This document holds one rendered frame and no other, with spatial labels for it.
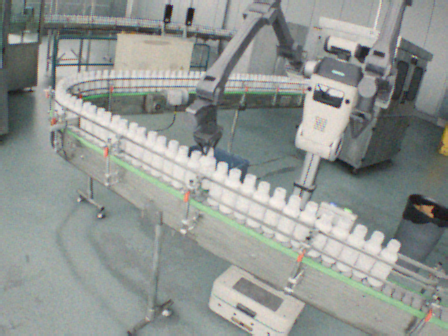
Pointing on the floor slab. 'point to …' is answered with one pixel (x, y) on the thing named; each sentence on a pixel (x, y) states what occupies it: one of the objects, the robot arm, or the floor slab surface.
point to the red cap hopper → (56, 35)
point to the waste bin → (419, 231)
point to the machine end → (410, 62)
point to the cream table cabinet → (152, 54)
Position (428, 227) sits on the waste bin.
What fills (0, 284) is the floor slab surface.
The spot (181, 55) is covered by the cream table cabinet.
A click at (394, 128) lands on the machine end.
